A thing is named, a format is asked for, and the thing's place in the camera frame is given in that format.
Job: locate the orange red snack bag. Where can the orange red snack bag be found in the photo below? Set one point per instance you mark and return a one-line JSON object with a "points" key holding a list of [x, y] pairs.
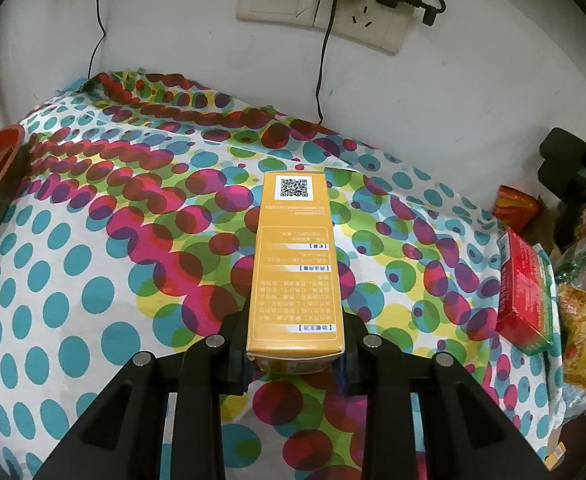
{"points": [[515, 207]]}

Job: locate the polka dot tablecloth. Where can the polka dot tablecloth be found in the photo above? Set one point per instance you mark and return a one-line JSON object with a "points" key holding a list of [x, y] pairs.
{"points": [[123, 260]]}

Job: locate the small yellow box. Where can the small yellow box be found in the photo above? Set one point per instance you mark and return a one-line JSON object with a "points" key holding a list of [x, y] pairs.
{"points": [[555, 460]]}

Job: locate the red green box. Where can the red green box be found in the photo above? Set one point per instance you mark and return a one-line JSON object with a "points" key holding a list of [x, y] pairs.
{"points": [[520, 290]]}

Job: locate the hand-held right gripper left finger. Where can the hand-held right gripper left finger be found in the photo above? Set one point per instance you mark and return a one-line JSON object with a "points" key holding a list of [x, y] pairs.
{"points": [[235, 355]]}

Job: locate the red round tray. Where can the red round tray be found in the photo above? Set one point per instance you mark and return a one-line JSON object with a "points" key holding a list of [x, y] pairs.
{"points": [[8, 145]]}

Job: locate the black stand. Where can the black stand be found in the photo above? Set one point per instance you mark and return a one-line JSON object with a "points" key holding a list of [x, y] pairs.
{"points": [[568, 155]]}

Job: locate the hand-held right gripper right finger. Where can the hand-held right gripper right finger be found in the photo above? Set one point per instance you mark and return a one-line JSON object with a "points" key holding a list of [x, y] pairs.
{"points": [[353, 360]]}

